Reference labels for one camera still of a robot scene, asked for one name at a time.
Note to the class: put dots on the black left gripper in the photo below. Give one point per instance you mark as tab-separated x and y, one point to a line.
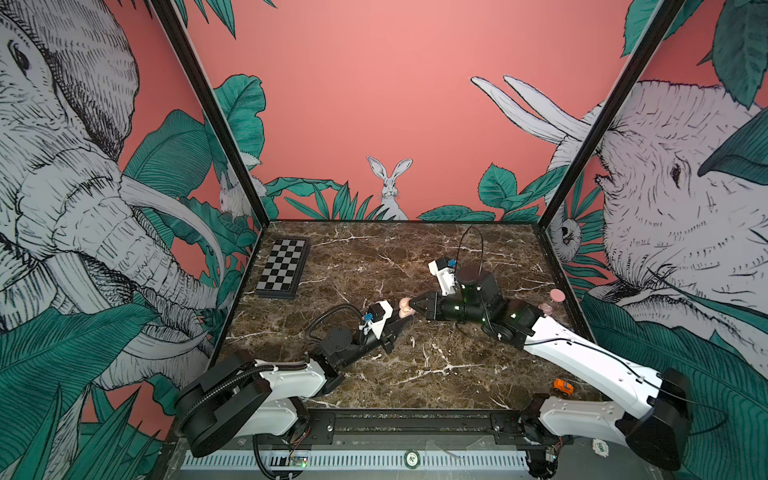
392	332

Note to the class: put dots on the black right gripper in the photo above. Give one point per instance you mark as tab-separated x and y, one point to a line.
437	305

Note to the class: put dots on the pink round disc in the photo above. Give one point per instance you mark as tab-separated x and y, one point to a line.
405	310

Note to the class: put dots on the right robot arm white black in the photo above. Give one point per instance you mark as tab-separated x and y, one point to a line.
648	411

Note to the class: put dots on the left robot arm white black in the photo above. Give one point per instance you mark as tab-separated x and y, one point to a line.
242	396

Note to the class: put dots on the black white checkerboard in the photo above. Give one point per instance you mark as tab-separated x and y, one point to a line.
283	269

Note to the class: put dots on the pink hourglass timer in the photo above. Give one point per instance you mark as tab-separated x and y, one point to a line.
556	296

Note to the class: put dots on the small orange toy car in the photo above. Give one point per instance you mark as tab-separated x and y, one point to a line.
563	387

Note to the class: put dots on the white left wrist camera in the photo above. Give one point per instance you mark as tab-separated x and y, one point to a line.
376	317

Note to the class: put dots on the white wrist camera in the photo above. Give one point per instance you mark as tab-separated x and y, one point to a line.
376	317
443	269

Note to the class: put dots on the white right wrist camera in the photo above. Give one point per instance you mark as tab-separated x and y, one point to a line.
443	269

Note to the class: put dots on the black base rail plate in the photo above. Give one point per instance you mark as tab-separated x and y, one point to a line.
324	426

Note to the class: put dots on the white slotted cable duct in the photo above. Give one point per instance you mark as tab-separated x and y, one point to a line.
392	460

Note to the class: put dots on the black metal frame post right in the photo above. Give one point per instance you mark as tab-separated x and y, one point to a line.
658	25

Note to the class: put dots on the black metal frame post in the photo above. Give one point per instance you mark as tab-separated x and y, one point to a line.
658	25
175	32

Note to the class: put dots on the black metal frame post left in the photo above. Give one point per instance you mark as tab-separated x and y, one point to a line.
175	32

